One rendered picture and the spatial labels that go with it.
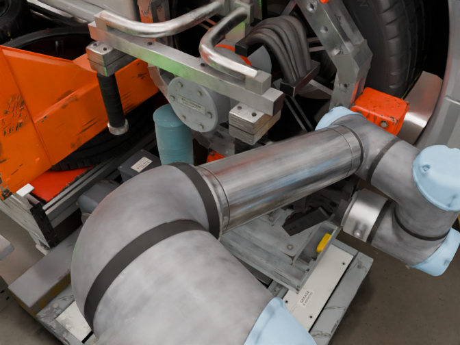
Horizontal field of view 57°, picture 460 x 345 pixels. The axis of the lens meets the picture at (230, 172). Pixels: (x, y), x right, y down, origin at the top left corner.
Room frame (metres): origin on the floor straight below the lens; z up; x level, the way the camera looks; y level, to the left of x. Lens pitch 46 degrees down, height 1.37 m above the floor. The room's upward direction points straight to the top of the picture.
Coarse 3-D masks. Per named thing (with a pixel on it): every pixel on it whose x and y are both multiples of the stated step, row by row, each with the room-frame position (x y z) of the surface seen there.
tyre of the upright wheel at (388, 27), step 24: (168, 0) 1.02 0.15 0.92; (360, 0) 0.74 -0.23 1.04; (384, 0) 0.72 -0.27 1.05; (408, 0) 0.77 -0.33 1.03; (432, 0) 0.85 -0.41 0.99; (360, 24) 0.74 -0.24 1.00; (384, 24) 0.71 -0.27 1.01; (408, 24) 0.75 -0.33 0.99; (432, 24) 0.84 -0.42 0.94; (384, 48) 0.71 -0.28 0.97; (408, 48) 0.73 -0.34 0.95; (384, 72) 0.70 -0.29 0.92; (408, 72) 0.73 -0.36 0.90; (264, 144) 0.85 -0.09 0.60
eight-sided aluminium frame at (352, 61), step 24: (144, 0) 0.94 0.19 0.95; (312, 0) 0.71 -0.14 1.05; (336, 0) 0.73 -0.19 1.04; (312, 24) 0.70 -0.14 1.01; (336, 24) 0.69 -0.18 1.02; (336, 48) 0.68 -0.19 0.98; (360, 48) 0.68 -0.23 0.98; (168, 72) 0.96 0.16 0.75; (360, 72) 0.65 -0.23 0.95; (336, 96) 0.66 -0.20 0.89; (216, 144) 0.83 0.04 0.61
